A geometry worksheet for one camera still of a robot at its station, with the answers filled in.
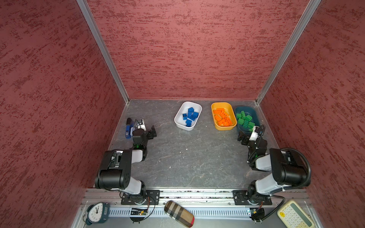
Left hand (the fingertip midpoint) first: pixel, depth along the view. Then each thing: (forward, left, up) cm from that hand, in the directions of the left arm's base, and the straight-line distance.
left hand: (147, 129), depth 94 cm
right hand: (-2, -66, +1) cm, 66 cm away
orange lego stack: (+10, -58, -5) cm, 59 cm away
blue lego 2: (+15, -29, -4) cm, 33 cm away
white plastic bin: (+13, -21, -6) cm, 25 cm away
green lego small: (+16, -71, -3) cm, 73 cm away
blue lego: (+16, -33, -3) cm, 37 cm away
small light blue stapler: (+2, +11, -3) cm, 12 cm away
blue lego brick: (+14, -25, -4) cm, 29 cm away
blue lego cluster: (+11, -28, -6) cm, 31 cm away
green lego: (+16, -67, -3) cm, 69 cm away
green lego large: (+10, -72, -4) cm, 72 cm away
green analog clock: (-47, +15, -2) cm, 49 cm away
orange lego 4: (+10, -54, -5) cm, 55 cm away
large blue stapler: (+7, +15, -5) cm, 18 cm away
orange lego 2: (+15, -51, -5) cm, 53 cm away
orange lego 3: (+19, -56, -5) cm, 60 cm away
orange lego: (+24, -55, -6) cm, 60 cm away
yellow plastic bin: (+22, -60, -3) cm, 64 cm away
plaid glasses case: (-46, -22, -3) cm, 51 cm away
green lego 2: (+15, -76, -4) cm, 77 cm away
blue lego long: (+22, -30, -4) cm, 38 cm away
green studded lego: (+11, -68, -4) cm, 69 cm away
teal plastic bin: (+21, -79, -4) cm, 82 cm away
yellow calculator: (-46, -79, -5) cm, 92 cm away
